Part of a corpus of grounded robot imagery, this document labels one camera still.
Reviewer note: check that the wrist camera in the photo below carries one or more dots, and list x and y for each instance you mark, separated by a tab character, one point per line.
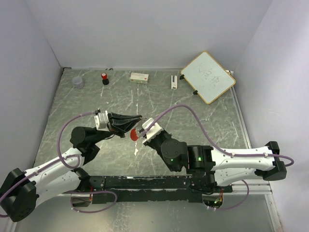
101	119
150	129

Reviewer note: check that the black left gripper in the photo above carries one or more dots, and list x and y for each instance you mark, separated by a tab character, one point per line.
121	123

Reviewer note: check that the yellow framed whiteboard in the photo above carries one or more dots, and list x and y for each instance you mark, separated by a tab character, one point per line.
207	77

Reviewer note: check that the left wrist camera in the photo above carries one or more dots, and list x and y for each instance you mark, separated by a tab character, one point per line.
101	119

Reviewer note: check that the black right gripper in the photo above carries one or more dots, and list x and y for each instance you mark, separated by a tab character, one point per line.
150	144

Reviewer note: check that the white stapler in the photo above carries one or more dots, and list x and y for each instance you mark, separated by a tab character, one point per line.
174	82

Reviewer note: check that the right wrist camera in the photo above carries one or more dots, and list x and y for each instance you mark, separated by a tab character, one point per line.
150	129

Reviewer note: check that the red and black stamp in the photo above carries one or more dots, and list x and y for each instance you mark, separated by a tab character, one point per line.
105	79

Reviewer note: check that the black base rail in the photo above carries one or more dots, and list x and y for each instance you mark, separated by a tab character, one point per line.
154	188

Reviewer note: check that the clear jar of paperclips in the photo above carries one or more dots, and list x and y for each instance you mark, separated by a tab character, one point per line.
78	82

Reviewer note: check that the green and white staples box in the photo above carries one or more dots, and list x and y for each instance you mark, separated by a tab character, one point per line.
140	78

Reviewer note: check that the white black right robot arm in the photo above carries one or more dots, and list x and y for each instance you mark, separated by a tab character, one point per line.
224	167

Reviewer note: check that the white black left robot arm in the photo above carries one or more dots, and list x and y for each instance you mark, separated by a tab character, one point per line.
22	191

